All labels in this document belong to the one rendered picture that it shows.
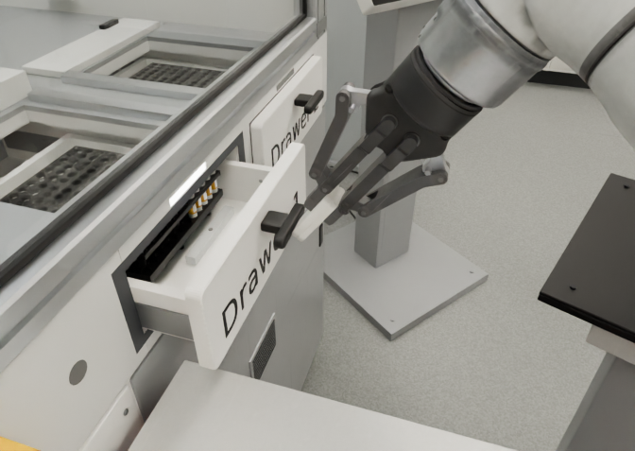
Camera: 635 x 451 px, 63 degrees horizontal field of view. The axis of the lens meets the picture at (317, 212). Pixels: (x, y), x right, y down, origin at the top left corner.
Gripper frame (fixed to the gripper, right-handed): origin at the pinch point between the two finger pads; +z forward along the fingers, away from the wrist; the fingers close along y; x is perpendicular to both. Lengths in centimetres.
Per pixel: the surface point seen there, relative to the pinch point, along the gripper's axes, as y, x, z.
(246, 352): -9.5, -8.0, 40.0
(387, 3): 7, -72, 2
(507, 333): -84, -77, 55
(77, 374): 9.3, 21.8, 13.0
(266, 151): 8.2, -18.2, 11.6
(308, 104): 7.6, -28.8, 7.4
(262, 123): 11.0, -17.7, 7.8
